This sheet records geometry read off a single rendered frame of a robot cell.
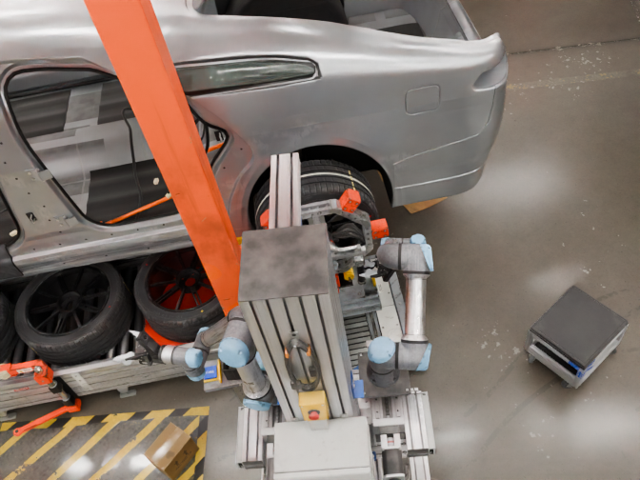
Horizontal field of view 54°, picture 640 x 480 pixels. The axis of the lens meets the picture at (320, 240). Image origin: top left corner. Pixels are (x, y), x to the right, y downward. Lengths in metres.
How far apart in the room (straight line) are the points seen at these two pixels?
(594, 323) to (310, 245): 2.24
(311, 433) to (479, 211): 2.59
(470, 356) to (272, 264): 2.30
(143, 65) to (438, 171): 1.81
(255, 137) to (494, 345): 1.90
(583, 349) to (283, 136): 1.91
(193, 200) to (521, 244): 2.49
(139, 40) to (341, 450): 1.53
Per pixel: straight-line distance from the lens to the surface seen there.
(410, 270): 2.67
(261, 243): 1.81
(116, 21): 2.11
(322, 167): 3.22
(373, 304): 3.86
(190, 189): 2.54
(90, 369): 3.83
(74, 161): 4.25
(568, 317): 3.69
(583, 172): 4.91
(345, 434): 2.34
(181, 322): 3.63
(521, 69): 5.78
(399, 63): 2.97
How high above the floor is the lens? 3.40
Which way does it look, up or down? 50 degrees down
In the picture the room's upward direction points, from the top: 11 degrees counter-clockwise
